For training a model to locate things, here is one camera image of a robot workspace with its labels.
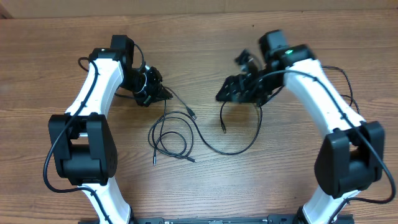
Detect thin black cable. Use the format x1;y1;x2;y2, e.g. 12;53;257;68
161;101;264;156

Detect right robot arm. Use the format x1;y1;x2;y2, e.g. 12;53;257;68
216;30;385;223

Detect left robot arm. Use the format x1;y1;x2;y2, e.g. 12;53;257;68
43;35;172;223

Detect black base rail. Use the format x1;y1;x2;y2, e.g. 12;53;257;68
77;213;355;224

